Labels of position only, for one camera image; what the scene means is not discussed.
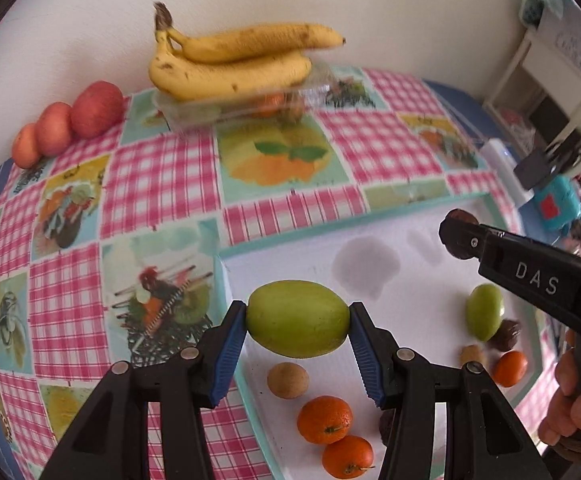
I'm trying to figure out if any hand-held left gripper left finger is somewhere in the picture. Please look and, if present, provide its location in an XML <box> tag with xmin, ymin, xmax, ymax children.
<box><xmin>38</xmin><ymin>301</ymin><xmax>248</xmax><ymax>480</ymax></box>

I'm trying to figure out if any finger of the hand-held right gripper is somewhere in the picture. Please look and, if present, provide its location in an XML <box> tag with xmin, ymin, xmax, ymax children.
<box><xmin>439</xmin><ymin>217</ymin><xmax>521</xmax><ymax>263</ymax></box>

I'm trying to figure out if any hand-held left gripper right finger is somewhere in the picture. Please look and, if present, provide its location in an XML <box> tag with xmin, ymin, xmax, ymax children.
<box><xmin>349</xmin><ymin>301</ymin><xmax>553</xmax><ymax>480</ymax></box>

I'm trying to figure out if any dark brown wrinkled fruit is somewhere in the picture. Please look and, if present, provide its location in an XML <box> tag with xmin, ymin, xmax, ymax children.
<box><xmin>377</xmin><ymin>410</ymin><xmax>396</xmax><ymax>446</ymax></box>
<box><xmin>487</xmin><ymin>319</ymin><xmax>522</xmax><ymax>352</ymax></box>
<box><xmin>443</xmin><ymin>208</ymin><xmax>478</xmax><ymax>261</ymax></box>

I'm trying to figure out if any small green jujube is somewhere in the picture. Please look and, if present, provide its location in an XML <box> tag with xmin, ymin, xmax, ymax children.
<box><xmin>466</xmin><ymin>283</ymin><xmax>505</xmax><ymax>342</ymax></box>

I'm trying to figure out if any tangerine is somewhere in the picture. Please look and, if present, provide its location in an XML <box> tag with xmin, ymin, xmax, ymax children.
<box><xmin>253</xmin><ymin>92</ymin><xmax>288</xmax><ymax>118</ymax></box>
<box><xmin>297</xmin><ymin>395</ymin><xmax>354</xmax><ymax>445</ymax></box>
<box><xmin>493</xmin><ymin>350</ymin><xmax>528</xmax><ymax>388</ymax></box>
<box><xmin>321</xmin><ymin>435</ymin><xmax>375</xmax><ymax>480</ymax></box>

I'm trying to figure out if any large green jujube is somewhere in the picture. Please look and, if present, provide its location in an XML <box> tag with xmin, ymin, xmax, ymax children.
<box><xmin>246</xmin><ymin>280</ymin><xmax>351</xmax><ymax>359</ymax></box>

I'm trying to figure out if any white tray teal rim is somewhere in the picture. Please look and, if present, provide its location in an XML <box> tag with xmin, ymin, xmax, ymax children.
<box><xmin>218</xmin><ymin>195</ymin><xmax>546</xmax><ymax>480</ymax></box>

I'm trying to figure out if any white power strip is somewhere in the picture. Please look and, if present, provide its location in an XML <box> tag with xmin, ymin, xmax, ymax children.
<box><xmin>483</xmin><ymin>139</ymin><xmax>536</xmax><ymax>206</ymax></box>

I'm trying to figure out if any teal box red label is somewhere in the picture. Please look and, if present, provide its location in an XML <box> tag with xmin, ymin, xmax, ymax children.
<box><xmin>530</xmin><ymin>177</ymin><xmax>581</xmax><ymax>233</ymax></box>

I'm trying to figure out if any black power adapter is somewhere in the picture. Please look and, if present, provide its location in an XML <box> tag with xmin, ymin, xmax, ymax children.
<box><xmin>514</xmin><ymin>152</ymin><xmax>551</xmax><ymax>191</ymax></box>

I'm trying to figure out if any white shelf unit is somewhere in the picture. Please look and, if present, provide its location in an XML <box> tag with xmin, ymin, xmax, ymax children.
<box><xmin>483</xmin><ymin>10</ymin><xmax>581</xmax><ymax>161</ymax></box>

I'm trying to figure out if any pink checkered fruit-print tablecloth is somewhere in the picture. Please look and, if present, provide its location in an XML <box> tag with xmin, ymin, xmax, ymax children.
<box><xmin>0</xmin><ymin>62</ymin><xmax>541</xmax><ymax>480</ymax></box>

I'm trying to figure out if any clear plastic container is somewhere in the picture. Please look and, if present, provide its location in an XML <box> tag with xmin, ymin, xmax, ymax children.
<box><xmin>153</xmin><ymin>60</ymin><xmax>333</xmax><ymax>133</ymax></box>

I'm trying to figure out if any spotted yellow banana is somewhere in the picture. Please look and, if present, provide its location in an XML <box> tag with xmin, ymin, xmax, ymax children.
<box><xmin>153</xmin><ymin>2</ymin><xmax>346</xmax><ymax>64</ymax></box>
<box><xmin>149</xmin><ymin>35</ymin><xmax>313</xmax><ymax>101</ymax></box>

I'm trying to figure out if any large red apple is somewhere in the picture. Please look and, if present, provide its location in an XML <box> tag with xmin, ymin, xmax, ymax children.
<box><xmin>70</xmin><ymin>81</ymin><xmax>125</xmax><ymax>139</ymax></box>

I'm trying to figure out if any medium red apple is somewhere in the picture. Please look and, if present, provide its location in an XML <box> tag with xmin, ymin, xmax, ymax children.
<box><xmin>37</xmin><ymin>102</ymin><xmax>75</xmax><ymax>157</ymax></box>

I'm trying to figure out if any small red apple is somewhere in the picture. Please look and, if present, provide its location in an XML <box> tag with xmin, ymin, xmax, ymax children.
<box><xmin>12</xmin><ymin>123</ymin><xmax>40</xmax><ymax>169</ymax></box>

